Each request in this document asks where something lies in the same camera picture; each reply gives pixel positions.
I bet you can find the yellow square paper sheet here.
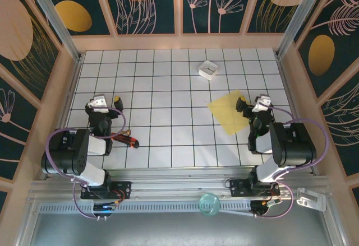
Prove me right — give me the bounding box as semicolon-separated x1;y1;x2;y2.
207;89;255;137

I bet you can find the white square plastic box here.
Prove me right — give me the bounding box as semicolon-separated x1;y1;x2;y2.
197;59;220;81

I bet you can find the orange black utility knife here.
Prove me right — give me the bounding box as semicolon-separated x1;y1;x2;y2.
111;132;140;149

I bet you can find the small black controller board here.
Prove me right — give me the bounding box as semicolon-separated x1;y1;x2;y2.
92;202;118;212
250;199;281;216

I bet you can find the clear green glass cup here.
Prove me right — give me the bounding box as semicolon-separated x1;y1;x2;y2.
198;192;221;217

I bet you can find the grey metal shelf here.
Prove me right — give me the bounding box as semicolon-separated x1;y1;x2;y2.
16;211;344;246

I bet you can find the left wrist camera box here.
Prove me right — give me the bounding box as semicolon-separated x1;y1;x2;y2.
85;95;110;114

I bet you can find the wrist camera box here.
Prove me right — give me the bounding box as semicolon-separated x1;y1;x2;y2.
252;94;272;114
85;95;110;114

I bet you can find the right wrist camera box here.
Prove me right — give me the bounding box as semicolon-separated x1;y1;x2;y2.
252;94;272;114

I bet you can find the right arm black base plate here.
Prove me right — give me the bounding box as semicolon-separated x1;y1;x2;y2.
229;179;281;198

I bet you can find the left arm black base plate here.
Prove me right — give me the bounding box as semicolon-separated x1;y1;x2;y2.
80;180;132;201

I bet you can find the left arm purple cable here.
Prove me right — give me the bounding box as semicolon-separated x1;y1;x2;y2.
45;106;126;219

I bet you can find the white plastic bracket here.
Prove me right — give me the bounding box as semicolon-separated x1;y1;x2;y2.
296;187;328;212

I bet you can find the aluminium table frame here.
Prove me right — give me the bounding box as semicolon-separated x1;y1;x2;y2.
27;167;332;203

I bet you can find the grey slotted cable duct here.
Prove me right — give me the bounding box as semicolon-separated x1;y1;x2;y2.
36;201;255;215

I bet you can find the aluminium corner post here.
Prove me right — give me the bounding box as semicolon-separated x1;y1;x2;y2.
276;0;329;59
24;0;82;62

